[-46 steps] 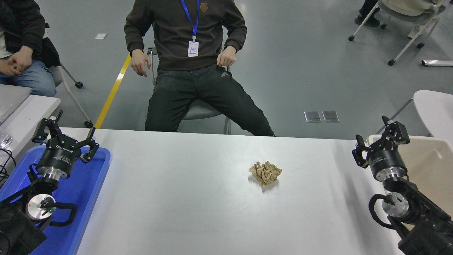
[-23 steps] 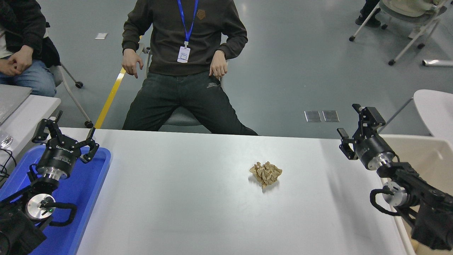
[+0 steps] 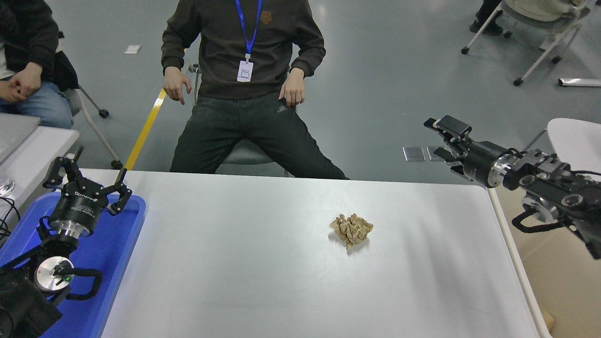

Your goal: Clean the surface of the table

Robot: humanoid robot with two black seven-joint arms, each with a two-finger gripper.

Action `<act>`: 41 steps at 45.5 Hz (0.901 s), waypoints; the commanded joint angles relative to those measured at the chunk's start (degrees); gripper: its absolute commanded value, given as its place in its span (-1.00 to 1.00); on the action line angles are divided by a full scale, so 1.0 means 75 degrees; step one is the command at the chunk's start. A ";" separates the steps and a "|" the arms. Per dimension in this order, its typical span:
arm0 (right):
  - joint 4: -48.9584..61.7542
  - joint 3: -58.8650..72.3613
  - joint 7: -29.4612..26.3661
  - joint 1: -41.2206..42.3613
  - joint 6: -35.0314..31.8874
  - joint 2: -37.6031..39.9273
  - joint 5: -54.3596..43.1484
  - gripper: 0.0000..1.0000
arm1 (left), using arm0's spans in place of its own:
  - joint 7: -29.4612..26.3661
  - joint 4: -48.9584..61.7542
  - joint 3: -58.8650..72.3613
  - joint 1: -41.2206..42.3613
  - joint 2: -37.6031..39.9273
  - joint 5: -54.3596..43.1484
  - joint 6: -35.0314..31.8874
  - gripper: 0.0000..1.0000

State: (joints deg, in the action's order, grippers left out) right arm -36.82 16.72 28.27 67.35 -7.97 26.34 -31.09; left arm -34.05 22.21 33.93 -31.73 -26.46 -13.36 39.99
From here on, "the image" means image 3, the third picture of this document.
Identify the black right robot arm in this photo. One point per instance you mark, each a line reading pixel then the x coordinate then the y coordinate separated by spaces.
pixel 558 188

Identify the clear glass object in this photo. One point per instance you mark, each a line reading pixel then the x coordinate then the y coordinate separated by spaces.
pixel 6 188

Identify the person's right hand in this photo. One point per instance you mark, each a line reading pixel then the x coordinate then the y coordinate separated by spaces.
pixel 176 84
pixel 6 93

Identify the white-framed wheeled chair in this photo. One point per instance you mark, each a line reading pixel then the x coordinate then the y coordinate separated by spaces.
pixel 74 102
pixel 517 82

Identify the grey flat panel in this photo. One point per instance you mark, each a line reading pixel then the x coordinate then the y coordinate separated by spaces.
pixel 14 132

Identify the grey office chair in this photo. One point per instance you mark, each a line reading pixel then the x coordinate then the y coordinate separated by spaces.
pixel 244 152

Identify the large pale bin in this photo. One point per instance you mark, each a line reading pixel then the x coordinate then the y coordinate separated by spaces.
pixel 563 291

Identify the person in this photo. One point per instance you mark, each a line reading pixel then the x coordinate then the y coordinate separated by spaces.
pixel 486 26
pixel 244 117
pixel 28 28

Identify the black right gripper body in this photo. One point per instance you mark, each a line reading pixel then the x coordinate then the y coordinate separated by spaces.
pixel 479 162

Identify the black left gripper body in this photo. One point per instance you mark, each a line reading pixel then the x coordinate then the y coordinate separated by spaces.
pixel 77 206

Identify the silver metal bar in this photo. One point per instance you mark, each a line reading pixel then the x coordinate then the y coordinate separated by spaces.
pixel 579 82

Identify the person's left hand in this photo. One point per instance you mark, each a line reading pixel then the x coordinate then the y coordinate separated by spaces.
pixel 293 89
pixel 26 80

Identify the crumpled tan paper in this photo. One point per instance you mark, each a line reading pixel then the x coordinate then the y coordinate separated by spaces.
pixel 351 230

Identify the small tan paper piece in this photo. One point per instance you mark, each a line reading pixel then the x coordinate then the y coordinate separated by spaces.
pixel 548 319

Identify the silver floor outlet plate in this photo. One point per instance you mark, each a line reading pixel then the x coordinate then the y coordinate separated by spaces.
pixel 413 154
pixel 428 152

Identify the blue plastic tray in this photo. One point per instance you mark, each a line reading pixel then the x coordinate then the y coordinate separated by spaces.
pixel 112 263

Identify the white side table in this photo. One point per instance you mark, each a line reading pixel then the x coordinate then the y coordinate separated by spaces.
pixel 41 151

